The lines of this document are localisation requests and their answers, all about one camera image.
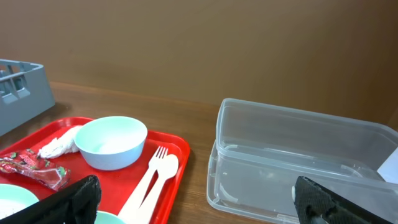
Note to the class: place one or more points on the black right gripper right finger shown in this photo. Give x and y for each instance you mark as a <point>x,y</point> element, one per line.
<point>315,203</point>

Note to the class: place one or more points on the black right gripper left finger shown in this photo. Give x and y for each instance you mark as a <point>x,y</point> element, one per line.
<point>76,204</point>

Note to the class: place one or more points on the mint green bowl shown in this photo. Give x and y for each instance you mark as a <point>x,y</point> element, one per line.
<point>107,218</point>

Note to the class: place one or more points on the light blue bowl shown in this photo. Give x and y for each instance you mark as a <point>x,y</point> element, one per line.
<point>112,142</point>

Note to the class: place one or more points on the grey dishwasher rack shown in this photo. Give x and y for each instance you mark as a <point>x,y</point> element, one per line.
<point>25,93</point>

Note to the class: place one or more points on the white plastic fork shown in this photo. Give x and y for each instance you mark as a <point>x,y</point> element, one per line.
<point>129,209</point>

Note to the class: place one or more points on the red plastic tray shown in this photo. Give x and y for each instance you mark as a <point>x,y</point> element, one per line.
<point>116,185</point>

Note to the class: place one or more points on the crumpled white napkin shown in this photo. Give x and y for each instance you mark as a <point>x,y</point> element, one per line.
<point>60,146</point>

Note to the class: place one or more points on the light blue plate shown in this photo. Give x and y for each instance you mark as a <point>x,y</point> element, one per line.
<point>14,199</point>

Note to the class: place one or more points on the red snack wrapper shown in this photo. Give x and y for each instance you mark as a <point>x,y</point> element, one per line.
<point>26,162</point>

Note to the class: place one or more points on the clear plastic bin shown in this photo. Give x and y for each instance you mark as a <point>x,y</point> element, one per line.
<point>260,150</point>

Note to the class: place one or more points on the white plastic spoon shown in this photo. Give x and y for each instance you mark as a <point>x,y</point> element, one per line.
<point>167,169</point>

